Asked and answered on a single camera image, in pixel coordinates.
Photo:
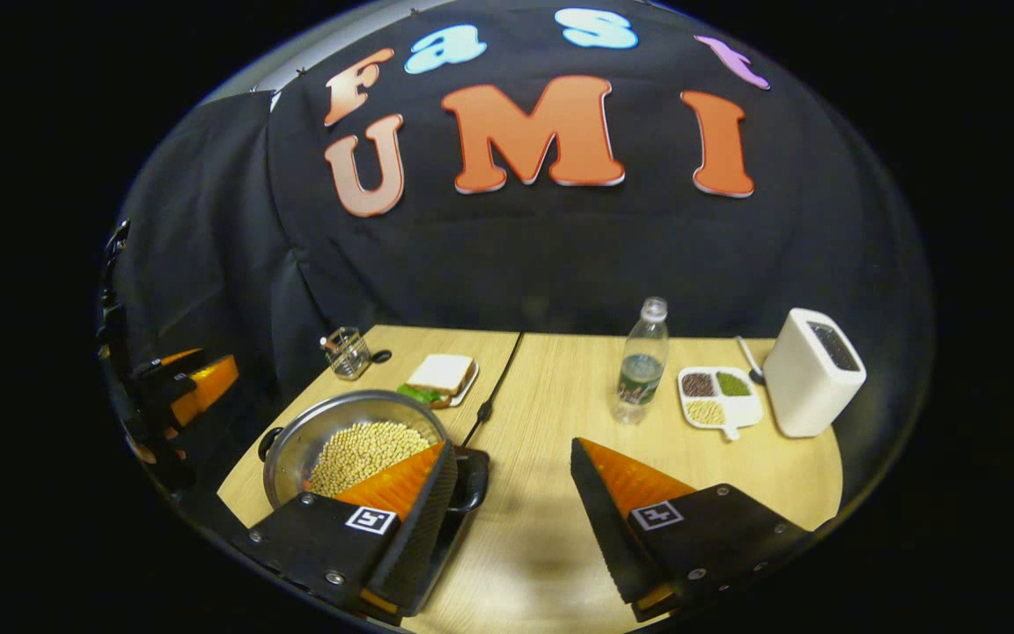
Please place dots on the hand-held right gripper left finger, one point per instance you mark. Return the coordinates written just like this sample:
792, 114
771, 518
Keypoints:
423, 537

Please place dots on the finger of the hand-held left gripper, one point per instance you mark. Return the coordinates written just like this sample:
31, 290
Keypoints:
208, 383

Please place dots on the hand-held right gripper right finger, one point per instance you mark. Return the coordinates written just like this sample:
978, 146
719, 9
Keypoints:
604, 537

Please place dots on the black induction cooktop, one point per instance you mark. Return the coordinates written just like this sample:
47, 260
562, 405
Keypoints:
447, 539

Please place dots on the pile of yellow soybeans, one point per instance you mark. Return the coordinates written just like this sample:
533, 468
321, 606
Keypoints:
357, 458

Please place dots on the stainless steel pot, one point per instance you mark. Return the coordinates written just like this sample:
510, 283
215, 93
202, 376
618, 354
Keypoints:
296, 445

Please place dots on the small white plate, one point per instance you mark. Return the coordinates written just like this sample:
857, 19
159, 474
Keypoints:
469, 387

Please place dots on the sandwich with lettuce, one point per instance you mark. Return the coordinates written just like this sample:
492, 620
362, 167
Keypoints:
441, 374

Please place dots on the clear plastic water bottle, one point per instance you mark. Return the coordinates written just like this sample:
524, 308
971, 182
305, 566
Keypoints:
641, 374

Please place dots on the white divided bean dish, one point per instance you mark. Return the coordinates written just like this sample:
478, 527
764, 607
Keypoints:
745, 409

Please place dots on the small spoon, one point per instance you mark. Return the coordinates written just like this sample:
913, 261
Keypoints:
746, 357

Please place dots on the white box appliance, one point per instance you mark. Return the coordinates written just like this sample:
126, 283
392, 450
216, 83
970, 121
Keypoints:
802, 387

